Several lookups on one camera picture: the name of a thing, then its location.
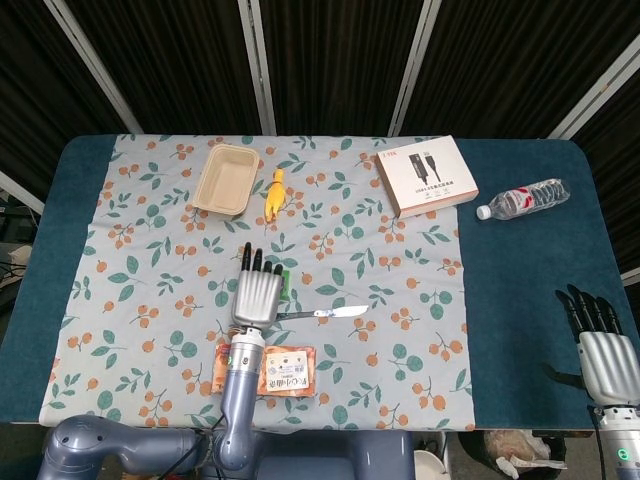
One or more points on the orange cookie box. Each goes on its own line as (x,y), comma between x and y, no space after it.
(290,372)

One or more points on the white plastic bucket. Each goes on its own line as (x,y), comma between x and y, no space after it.
(429,465)

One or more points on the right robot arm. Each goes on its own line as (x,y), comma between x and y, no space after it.
(622,445)

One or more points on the blue-grey robot torso base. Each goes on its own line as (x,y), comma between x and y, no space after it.
(330,457)

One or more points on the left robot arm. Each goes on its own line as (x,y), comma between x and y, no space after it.
(240,400)

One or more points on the yellow rubber chicken toy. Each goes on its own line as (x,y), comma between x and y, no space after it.
(274,197)

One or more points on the beige food tray container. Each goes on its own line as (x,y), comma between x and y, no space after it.
(225,180)

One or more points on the green toy block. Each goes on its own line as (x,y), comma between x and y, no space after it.
(286,287)

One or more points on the floral print tablecloth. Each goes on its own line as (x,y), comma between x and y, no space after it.
(375,250)

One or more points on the metal table knife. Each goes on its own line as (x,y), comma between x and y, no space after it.
(325,313)

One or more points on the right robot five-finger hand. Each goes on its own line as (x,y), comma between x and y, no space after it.
(610,365)

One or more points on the white partition frame post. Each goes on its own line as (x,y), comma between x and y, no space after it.
(595,90)
(20,192)
(260,70)
(95,67)
(412,70)

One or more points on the dark blue table cover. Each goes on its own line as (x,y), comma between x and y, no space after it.
(525,300)

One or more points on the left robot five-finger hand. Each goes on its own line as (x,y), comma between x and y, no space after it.
(257,297)

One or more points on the clear plastic water bottle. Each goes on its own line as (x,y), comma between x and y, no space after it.
(525,199)

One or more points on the black trash bag bin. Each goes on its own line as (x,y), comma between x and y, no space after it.
(515,452)

